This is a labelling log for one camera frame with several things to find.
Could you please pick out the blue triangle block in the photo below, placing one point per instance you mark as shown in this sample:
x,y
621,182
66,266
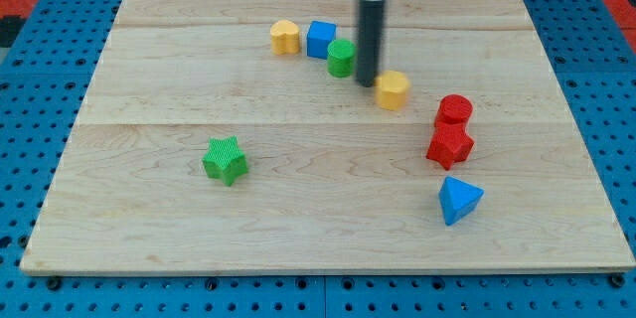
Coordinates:
x,y
458,199

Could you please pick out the yellow heart block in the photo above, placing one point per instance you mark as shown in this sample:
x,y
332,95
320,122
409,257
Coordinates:
x,y
285,37

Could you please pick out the yellow hexagon block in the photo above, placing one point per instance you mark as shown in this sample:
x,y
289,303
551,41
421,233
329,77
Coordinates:
x,y
391,90

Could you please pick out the green cylinder block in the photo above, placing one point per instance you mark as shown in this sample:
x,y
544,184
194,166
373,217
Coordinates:
x,y
340,58

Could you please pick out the red star block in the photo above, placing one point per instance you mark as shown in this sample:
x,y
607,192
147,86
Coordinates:
x,y
449,144

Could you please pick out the green star block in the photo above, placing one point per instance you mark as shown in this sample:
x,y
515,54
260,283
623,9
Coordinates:
x,y
224,160

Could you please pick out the red cylinder block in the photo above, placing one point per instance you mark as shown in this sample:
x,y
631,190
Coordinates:
x,y
454,109

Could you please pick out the wooden board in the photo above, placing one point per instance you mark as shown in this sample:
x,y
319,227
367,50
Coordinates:
x,y
335,184

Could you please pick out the blue cube block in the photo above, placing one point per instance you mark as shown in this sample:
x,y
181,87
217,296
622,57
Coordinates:
x,y
318,38

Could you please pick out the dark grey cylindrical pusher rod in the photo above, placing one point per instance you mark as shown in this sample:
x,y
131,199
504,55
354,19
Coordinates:
x,y
370,27

